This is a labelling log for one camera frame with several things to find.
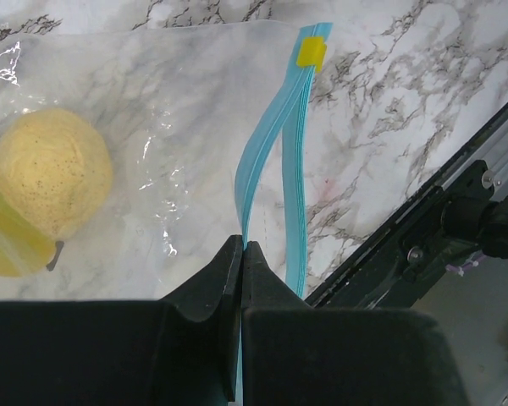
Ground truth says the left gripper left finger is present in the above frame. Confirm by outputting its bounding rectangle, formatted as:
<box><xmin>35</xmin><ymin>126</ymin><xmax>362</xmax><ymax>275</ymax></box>
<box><xmin>0</xmin><ymin>235</ymin><xmax>242</xmax><ymax>405</ymax></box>

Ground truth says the clear zip top bag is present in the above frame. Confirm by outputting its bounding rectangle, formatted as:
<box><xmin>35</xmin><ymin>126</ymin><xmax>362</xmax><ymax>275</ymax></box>
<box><xmin>0</xmin><ymin>21</ymin><xmax>333</xmax><ymax>301</ymax></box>

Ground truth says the yellow star fruit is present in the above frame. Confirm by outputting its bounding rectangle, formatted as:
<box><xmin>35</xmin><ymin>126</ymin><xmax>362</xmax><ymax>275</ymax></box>
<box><xmin>0</xmin><ymin>194</ymin><xmax>56</xmax><ymax>277</ymax></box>

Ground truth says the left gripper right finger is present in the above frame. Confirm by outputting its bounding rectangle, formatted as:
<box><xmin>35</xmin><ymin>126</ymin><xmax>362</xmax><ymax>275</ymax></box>
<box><xmin>242</xmin><ymin>242</ymin><xmax>469</xmax><ymax>405</ymax></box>

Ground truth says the yellow pear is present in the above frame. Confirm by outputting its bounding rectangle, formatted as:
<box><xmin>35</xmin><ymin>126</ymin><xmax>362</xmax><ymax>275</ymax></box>
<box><xmin>0</xmin><ymin>107</ymin><xmax>114</xmax><ymax>272</ymax></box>

